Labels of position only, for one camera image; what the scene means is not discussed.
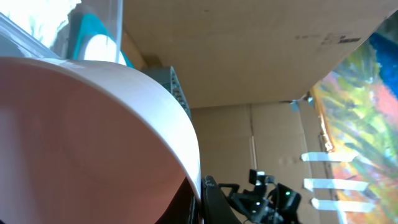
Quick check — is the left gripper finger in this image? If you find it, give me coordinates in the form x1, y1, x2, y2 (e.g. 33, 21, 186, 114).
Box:
201, 175, 241, 224

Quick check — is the small white plate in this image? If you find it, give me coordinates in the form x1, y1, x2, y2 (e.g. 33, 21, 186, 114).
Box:
1, 57, 201, 223

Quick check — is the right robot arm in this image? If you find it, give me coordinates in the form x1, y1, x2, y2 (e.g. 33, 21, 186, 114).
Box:
218, 169, 302, 224

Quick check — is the grey dish rack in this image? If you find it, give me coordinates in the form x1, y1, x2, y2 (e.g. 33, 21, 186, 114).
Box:
141, 67, 192, 118

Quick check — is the cardboard backdrop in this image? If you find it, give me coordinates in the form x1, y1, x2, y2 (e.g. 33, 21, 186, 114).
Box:
123, 0, 397, 223

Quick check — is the colourful painted poster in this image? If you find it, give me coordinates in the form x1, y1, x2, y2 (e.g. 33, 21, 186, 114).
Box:
313, 14, 397, 223

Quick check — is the teal serving tray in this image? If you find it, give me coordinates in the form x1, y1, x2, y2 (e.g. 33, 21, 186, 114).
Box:
66, 13, 134, 68

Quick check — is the clear plastic bin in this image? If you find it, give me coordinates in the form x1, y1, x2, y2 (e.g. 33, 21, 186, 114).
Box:
1, 0, 123, 59

